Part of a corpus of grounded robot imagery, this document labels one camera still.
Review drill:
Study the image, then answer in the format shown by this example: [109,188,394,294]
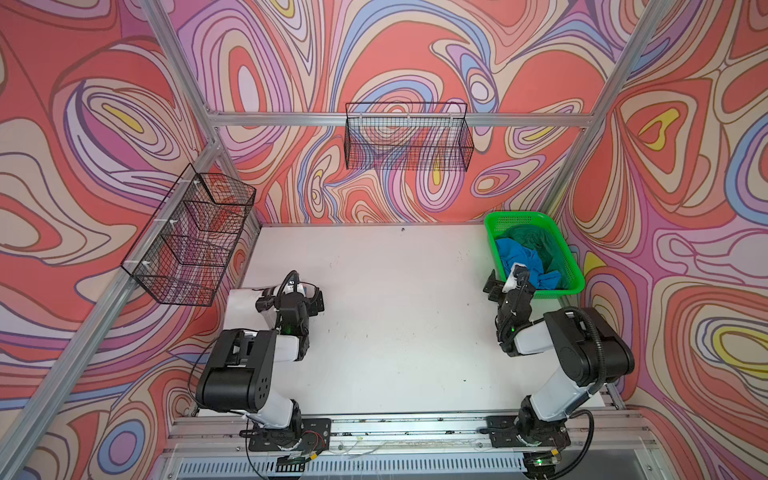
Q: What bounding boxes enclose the blue t-shirt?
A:
[495,238,564,290]

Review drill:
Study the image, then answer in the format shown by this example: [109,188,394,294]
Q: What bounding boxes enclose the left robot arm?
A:
[195,282,325,435]

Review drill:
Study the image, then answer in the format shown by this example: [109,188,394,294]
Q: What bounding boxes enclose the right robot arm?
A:
[483,266,635,445]

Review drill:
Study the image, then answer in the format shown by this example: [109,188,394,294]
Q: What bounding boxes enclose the green plastic basket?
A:
[483,211,586,299]

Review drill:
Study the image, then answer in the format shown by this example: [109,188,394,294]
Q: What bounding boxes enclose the dark green t-shirt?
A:
[495,224,567,289]

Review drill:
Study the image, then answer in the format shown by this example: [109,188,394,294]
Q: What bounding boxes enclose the black wire basket left wall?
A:
[121,165,256,307]

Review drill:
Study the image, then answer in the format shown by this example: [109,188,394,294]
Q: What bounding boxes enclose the black wire basket wall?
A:
[121,165,256,307]
[344,101,475,172]

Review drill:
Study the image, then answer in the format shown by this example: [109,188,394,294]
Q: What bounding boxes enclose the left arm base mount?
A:
[239,418,332,454]

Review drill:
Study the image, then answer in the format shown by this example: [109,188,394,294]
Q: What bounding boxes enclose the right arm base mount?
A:
[478,415,571,450]

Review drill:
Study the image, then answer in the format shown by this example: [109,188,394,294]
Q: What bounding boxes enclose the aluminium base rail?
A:
[149,410,677,479]

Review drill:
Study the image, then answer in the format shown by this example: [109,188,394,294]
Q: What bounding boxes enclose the black wire basket back wall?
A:
[344,101,475,172]

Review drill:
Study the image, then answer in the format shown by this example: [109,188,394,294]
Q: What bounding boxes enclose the aluminium frame back bar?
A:
[208,112,596,128]

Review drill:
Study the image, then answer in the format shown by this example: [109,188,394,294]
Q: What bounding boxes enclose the aluminium frame left post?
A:
[1,1,257,479]

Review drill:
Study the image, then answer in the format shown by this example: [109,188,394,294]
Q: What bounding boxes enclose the aluminium frame post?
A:
[538,0,674,217]
[1,1,257,479]

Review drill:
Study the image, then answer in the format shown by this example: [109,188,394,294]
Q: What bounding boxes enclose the aluminium frame right post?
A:
[538,0,674,217]

